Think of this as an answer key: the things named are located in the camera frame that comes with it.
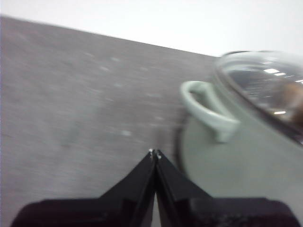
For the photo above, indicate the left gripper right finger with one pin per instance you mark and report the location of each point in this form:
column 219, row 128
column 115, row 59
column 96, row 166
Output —
column 187, row 208

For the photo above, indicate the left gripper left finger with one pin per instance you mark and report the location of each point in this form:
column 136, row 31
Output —
column 123, row 205

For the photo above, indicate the glass lid with gold knob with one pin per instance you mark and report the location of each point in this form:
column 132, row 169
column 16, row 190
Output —
column 260, row 80

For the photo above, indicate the pale green electric steamer pot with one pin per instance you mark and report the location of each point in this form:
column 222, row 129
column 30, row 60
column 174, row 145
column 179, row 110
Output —
column 236, row 170

